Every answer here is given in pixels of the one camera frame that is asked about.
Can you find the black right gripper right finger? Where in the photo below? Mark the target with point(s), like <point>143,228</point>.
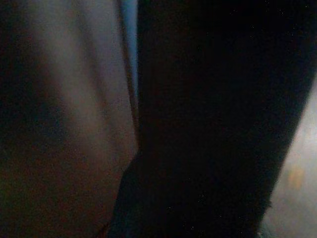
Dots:
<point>237,218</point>

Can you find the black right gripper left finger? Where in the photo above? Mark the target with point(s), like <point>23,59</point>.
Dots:
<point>133,203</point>

